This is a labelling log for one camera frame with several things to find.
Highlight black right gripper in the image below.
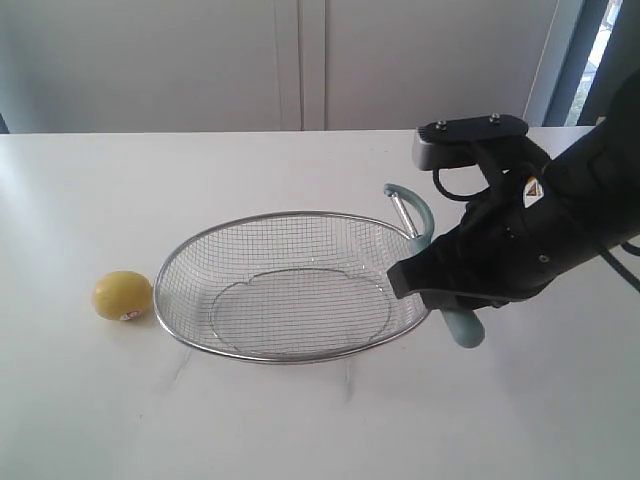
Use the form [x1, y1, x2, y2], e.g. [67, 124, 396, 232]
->
[387, 194, 575, 310]

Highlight teal handled peeler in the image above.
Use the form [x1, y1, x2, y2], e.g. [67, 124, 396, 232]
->
[384, 183, 485, 349]

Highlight yellow lemon with sticker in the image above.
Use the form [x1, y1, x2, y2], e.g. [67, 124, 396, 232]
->
[92, 271, 152, 321]

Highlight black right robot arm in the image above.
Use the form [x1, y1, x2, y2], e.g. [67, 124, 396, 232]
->
[387, 75, 639, 310]

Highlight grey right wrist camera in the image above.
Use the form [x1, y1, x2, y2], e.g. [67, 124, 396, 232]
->
[412, 113, 529, 171]

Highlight oval wire mesh basket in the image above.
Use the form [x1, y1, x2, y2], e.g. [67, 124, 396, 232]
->
[153, 211, 429, 365]

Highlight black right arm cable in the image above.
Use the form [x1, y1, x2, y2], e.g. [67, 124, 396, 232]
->
[429, 164, 640, 294]

